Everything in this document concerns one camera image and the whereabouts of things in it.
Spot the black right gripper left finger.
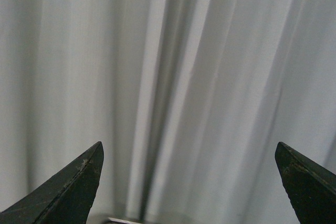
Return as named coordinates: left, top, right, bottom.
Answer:
left=1, top=142, right=104, bottom=223

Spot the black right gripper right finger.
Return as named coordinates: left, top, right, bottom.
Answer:
left=275, top=142, right=335, bottom=223

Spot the cream two-slot toaster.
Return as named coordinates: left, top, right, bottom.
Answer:
left=86, top=211, right=204, bottom=223

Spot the white curtain backdrop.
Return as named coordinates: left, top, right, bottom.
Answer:
left=1, top=0, right=335, bottom=223

